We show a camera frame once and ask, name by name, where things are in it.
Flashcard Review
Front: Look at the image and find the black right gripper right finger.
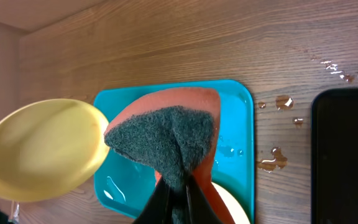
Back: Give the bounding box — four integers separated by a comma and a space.
185, 175, 222, 224

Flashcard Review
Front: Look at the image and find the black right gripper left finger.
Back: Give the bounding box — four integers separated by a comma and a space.
132, 178, 170, 224

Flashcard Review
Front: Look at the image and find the blue plastic tray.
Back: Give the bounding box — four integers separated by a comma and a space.
94, 80, 255, 223

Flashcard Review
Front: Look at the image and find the black tray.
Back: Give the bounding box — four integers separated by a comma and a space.
311, 88, 358, 224

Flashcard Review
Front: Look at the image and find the orange green sponge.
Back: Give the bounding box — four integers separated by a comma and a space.
104, 87, 234, 223

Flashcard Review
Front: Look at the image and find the yellow plate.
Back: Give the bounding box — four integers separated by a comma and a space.
0, 98, 109, 202
212, 182, 250, 224

